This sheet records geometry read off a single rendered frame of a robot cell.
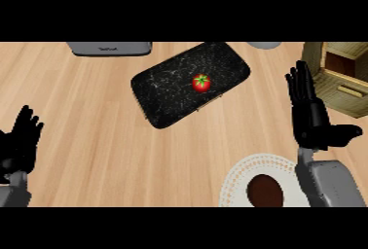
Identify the red tomato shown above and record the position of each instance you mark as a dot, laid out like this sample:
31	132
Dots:
201	82

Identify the black speckled cutting board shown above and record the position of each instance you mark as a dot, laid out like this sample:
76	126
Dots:
190	84

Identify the white lace placemat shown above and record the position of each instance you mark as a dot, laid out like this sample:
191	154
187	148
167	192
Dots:
240	181

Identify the grey appliance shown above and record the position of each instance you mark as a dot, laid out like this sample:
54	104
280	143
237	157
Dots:
110	48

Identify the wooden crate basket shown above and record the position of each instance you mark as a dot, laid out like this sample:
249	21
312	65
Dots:
340	78

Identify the grey round object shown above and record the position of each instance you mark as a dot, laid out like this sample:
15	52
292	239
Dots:
265	44

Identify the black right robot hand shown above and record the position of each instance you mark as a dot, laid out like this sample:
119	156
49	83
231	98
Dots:
311	120

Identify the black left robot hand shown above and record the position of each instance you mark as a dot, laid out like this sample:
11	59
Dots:
23	142

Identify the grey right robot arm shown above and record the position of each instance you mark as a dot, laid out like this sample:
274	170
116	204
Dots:
329	183

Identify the brown chocolate cupcake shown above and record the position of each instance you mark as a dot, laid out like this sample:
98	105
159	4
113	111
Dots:
265	191

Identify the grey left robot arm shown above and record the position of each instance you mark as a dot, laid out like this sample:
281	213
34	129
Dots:
14	191

